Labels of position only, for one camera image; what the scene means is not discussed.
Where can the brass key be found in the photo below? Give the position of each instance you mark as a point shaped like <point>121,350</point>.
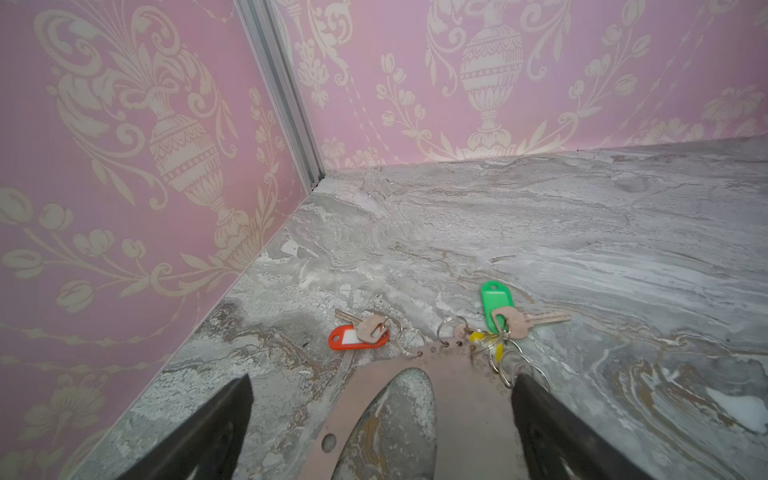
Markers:
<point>369,330</point>
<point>516,325</point>

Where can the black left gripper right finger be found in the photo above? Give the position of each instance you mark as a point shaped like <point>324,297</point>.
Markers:
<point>557,444</point>

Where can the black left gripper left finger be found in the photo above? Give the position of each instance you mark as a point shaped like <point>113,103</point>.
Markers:
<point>208,444</point>

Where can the red key tag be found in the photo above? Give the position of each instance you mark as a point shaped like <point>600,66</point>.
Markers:
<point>344,337</point>

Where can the aluminium corner post left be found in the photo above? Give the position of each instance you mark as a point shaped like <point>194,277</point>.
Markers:
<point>269,43</point>

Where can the green key tag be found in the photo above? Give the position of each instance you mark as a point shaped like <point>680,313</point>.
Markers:
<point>495,295</point>

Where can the yellow key tag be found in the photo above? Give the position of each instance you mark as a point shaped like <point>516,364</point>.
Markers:
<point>488,343</point>

